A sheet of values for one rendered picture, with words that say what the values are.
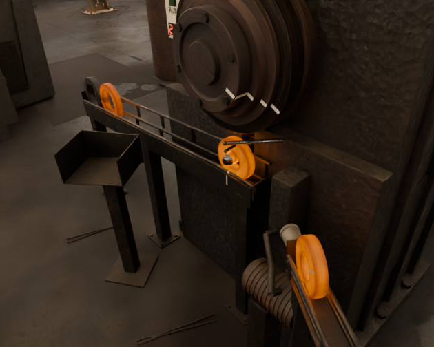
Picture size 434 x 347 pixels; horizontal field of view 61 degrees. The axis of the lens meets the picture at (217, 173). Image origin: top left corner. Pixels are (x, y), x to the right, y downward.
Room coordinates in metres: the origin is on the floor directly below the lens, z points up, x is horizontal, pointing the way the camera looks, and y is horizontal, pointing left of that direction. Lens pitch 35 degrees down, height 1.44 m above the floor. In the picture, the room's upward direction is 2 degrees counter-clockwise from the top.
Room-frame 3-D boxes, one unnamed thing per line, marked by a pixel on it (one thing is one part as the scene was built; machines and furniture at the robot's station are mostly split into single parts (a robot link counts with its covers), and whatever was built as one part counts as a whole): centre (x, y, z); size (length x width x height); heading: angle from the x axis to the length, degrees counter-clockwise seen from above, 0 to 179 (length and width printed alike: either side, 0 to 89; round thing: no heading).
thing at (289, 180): (0.91, -0.23, 0.68); 0.11 x 0.08 x 0.24; 131
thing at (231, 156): (1.10, -0.09, 0.76); 0.17 x 0.04 x 0.04; 131
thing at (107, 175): (1.27, 0.46, 0.36); 0.26 x 0.20 x 0.72; 76
